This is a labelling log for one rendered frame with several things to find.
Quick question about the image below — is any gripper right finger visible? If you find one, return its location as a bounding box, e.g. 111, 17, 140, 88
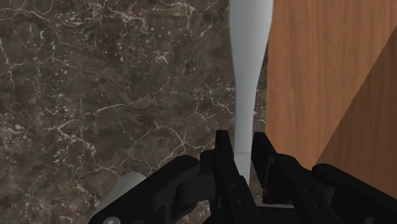
251, 131, 397, 224

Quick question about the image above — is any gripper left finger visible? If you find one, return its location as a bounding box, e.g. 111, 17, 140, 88
88, 130, 262, 224

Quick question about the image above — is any long white tapered utensil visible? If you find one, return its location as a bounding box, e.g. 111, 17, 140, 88
228, 0, 275, 185

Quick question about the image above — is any brown wooden cabinet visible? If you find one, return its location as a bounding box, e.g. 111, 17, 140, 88
264, 0, 397, 200

